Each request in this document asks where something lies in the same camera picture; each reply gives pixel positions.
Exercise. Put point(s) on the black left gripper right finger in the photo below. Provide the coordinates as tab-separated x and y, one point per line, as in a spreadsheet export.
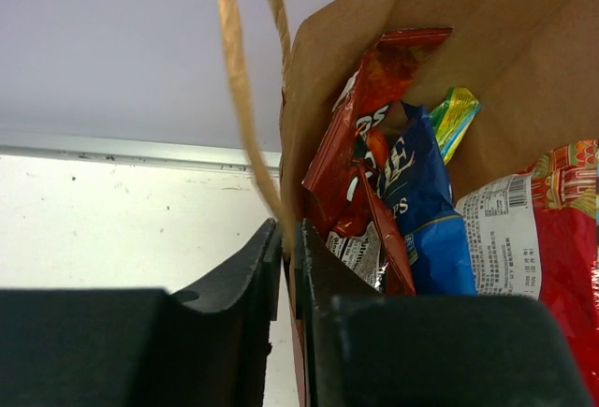
361	348

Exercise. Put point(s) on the red patterned snack bag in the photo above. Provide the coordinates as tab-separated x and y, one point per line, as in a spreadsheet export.
535	234

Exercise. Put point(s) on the blue Kettle potato chips bag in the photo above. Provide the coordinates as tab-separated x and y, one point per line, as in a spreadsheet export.
414	185

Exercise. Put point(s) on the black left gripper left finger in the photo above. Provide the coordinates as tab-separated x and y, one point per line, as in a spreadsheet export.
203	345

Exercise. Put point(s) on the red brown paper bag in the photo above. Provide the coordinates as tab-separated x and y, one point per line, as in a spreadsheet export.
532	65

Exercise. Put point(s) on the red Doritos chip bag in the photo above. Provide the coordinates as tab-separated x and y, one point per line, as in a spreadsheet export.
342	199

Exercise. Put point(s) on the green yellow candy packet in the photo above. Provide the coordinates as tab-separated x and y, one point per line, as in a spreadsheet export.
451	119

